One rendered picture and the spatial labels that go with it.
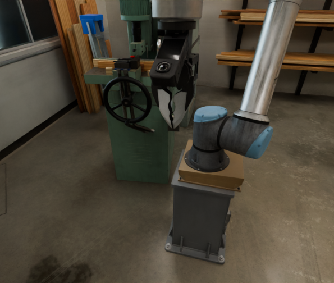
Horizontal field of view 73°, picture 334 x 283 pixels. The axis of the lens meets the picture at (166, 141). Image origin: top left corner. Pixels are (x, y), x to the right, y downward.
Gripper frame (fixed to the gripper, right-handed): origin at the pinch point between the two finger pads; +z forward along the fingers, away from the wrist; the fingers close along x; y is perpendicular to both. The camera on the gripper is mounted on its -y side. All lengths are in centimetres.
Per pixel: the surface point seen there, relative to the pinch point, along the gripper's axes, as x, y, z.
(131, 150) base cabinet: 61, 86, 70
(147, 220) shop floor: 36, 55, 106
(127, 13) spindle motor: 57, 89, -21
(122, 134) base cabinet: 66, 84, 56
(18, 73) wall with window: 196, 118, 30
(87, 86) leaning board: 171, 184, 58
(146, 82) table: 46, 86, 17
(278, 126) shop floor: -58, 230, 97
